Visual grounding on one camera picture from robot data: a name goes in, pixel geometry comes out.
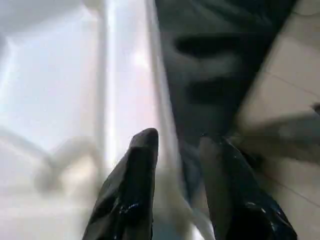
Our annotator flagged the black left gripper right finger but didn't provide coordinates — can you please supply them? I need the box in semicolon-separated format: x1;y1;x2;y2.
199;135;298;240

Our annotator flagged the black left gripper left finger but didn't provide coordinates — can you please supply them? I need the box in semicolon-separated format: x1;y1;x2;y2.
82;128;160;240

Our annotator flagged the white plastic table top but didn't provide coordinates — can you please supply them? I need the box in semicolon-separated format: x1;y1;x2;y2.
0;0;212;240

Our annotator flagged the grey trouser leg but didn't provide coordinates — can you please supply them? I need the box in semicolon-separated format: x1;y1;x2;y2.
232;112;320;165

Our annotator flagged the black work mat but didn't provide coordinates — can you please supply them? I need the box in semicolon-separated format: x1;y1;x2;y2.
154;0;297;201

